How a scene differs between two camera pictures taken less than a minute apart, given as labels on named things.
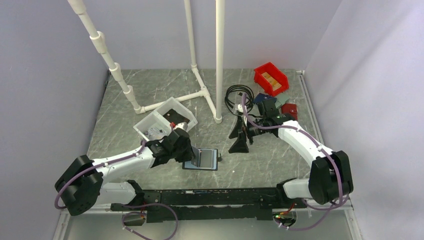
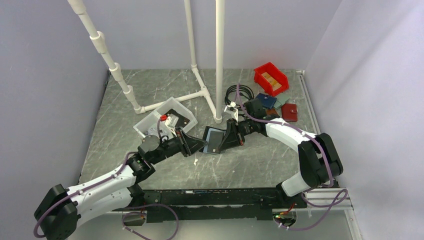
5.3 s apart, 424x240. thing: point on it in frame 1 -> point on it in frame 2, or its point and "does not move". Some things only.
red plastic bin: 274,72 does not move
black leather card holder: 203,159 -> 214,137
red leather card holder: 291,109 does not move
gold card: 270,79 does not move
